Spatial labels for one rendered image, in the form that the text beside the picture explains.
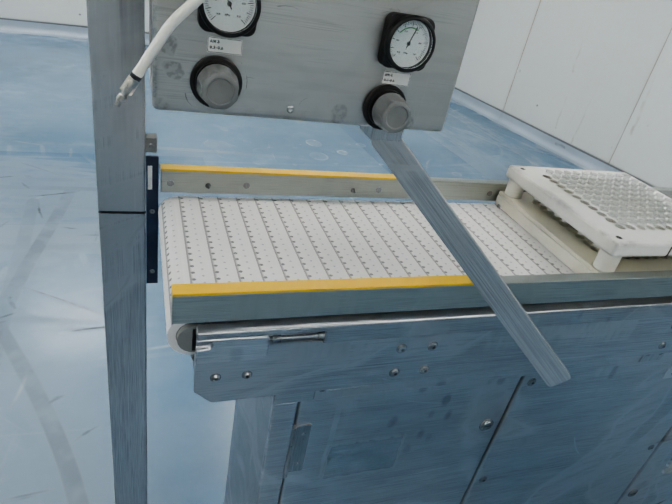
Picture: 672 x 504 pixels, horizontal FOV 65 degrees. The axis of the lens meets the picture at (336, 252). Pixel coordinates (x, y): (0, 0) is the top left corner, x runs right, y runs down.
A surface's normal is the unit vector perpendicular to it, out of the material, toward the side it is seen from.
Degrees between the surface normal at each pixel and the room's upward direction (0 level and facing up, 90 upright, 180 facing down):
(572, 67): 90
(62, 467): 0
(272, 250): 0
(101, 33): 90
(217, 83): 90
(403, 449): 90
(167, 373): 0
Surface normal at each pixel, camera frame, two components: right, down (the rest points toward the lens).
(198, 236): 0.18, -0.85
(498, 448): 0.30, 0.53
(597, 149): -0.89, 0.08
